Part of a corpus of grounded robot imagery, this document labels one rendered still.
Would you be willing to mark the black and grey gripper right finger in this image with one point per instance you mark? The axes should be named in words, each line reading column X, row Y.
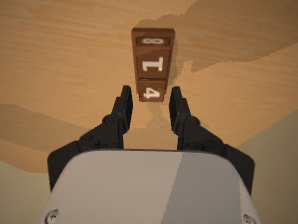
column 191, row 135

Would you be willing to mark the brown number cube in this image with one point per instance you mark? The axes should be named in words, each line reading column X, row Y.
column 151, row 90
column 152, row 57

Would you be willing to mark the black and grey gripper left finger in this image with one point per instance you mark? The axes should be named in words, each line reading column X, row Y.
column 110, row 133

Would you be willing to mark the brown wooden tray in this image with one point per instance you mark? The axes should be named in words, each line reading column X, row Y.
column 152, row 32

